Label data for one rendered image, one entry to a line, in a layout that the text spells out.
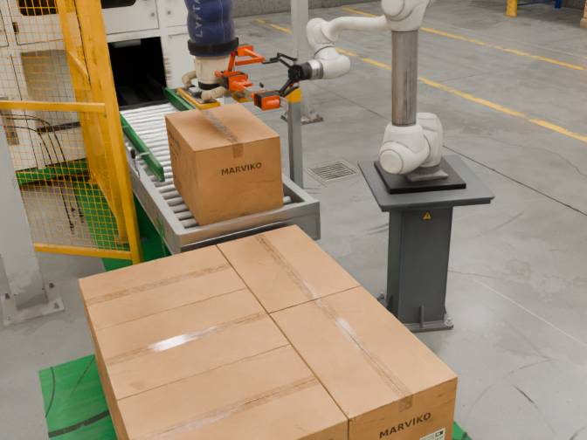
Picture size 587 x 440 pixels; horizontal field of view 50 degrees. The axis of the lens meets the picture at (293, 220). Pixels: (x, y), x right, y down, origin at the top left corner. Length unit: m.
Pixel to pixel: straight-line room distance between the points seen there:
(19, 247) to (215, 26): 1.51
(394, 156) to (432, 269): 0.69
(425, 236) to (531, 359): 0.73
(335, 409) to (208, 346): 0.53
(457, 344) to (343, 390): 1.20
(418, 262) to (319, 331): 0.89
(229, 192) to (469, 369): 1.34
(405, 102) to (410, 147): 0.18
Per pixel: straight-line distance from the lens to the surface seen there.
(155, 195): 3.29
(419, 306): 3.16
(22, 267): 3.57
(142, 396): 2.11
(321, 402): 2.01
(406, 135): 2.62
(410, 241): 2.95
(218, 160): 2.84
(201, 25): 2.93
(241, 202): 2.95
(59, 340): 3.40
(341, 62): 2.97
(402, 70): 2.58
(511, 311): 3.43
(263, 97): 2.47
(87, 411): 2.95
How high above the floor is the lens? 1.91
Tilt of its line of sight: 27 degrees down
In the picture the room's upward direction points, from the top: 2 degrees counter-clockwise
